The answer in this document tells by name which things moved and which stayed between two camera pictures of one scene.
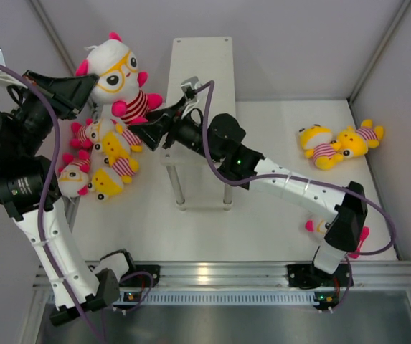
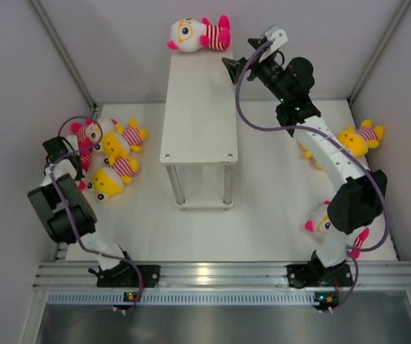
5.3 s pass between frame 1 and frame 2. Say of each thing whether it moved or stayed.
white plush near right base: stayed
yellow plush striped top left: stayed
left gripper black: moved
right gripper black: moved
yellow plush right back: stayed
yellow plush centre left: stayed
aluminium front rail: stayed
